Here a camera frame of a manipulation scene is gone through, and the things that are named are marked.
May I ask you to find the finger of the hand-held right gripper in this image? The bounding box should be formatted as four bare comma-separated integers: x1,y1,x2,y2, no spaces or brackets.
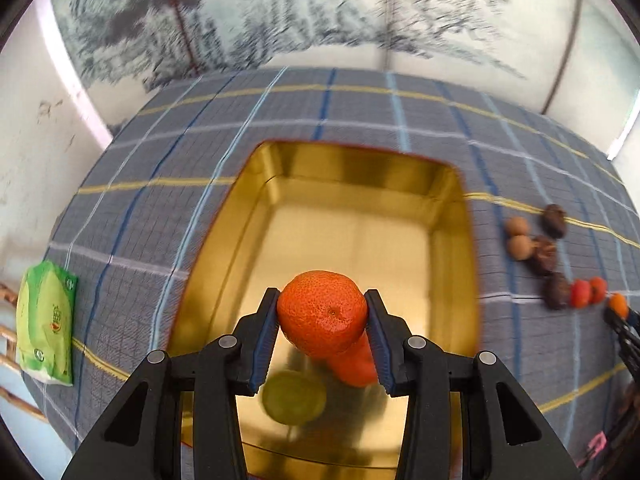
618,332,640,363
603,306,633,335

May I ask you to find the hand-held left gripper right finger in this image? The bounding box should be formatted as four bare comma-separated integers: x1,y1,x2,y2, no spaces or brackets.
365,289,583,480

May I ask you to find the dark brown water chestnut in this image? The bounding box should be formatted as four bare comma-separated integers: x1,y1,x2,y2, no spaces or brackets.
543,273,571,311
530,235,559,276
543,204,568,239

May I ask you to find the pink clip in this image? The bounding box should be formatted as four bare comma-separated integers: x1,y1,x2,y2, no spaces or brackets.
575,432,609,466

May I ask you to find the orange tangerine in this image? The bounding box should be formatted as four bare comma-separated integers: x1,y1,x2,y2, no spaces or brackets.
276,270,369,358

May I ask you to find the red tin with gold inside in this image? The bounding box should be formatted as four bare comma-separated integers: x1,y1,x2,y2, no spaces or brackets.
167,141,483,471

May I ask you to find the green tissue pack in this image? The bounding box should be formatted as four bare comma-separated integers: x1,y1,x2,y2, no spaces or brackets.
15,261,78,387

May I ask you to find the round green fruit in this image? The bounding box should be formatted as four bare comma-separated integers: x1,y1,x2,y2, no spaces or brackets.
262,370,327,426

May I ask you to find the bamboo rack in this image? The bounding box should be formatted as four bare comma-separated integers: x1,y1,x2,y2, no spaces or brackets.
0,282,51,426

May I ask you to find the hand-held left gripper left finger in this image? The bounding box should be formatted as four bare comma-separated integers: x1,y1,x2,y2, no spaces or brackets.
60,287,281,480

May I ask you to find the painted landscape folding screen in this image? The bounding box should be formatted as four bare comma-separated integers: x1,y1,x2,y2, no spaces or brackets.
47,0,640,161

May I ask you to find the grey plaid tablecloth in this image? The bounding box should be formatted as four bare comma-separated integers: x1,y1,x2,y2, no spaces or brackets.
22,66,640,480

